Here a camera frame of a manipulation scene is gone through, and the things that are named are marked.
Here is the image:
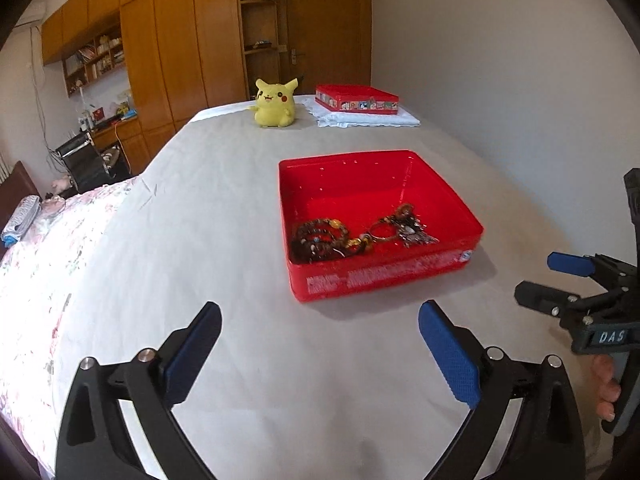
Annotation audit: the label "brown bead pendant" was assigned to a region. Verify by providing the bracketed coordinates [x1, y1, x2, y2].
[382, 203, 417, 226]

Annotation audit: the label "wooden wardrobe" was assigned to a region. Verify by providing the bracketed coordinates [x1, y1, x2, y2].
[120, 0, 248, 136]

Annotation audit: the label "dark beaded bracelet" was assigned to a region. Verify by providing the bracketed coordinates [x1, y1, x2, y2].
[291, 227, 347, 264]

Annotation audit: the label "person's right hand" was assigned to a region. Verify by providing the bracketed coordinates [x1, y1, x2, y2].
[591, 354, 623, 421]

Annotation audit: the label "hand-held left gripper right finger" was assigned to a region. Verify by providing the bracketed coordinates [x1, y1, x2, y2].
[418, 300, 587, 480]

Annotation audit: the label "silver metal link band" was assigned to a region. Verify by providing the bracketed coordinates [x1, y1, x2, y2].
[400, 222, 441, 249]

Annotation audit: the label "wooden door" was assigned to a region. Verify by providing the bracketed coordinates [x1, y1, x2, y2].
[276, 0, 373, 97]

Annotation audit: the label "hanging wall cable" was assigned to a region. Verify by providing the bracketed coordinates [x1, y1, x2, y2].
[29, 25, 66, 161]

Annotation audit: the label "floral bedding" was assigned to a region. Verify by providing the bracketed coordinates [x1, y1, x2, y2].
[0, 177, 146, 461]

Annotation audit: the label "dark wooden headboard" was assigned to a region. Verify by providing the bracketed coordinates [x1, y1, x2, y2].
[0, 160, 41, 241]

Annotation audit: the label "black office chair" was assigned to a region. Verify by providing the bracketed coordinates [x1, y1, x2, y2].
[54, 132, 132, 193]

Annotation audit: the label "wall bookshelf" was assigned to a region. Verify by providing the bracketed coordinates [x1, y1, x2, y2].
[62, 27, 126, 98]

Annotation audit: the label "wooden desk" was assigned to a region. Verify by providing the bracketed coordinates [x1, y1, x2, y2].
[90, 115, 151, 176]

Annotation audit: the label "white folded cloth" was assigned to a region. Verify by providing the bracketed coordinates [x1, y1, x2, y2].
[301, 97, 422, 129]

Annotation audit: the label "black and amber beaded bracelet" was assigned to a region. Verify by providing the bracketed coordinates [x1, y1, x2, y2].
[299, 216, 352, 242]

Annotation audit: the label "silver key ring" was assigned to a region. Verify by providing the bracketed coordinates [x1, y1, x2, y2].
[369, 224, 401, 244]

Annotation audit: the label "red plastic tray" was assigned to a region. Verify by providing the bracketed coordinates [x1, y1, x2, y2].
[278, 149, 485, 303]

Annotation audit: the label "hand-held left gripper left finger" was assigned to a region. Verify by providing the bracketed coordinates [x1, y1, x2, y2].
[54, 301, 222, 480]

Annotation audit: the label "open wooden shelf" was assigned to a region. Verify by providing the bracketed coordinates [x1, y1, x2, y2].
[239, 0, 280, 101]

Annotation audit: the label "wooden wall cabinets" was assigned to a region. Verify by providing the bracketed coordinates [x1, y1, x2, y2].
[41, 0, 126, 66]

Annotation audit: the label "striped folded towel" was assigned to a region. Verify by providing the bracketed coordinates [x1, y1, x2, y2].
[1, 195, 41, 248]

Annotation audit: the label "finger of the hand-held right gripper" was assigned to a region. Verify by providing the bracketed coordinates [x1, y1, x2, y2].
[547, 252, 640, 292]
[514, 280, 620, 319]

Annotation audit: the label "red printed tin box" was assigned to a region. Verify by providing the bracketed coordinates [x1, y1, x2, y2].
[315, 84, 400, 115]

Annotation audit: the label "yellow plush toy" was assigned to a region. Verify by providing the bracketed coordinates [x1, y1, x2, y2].
[246, 77, 299, 128]

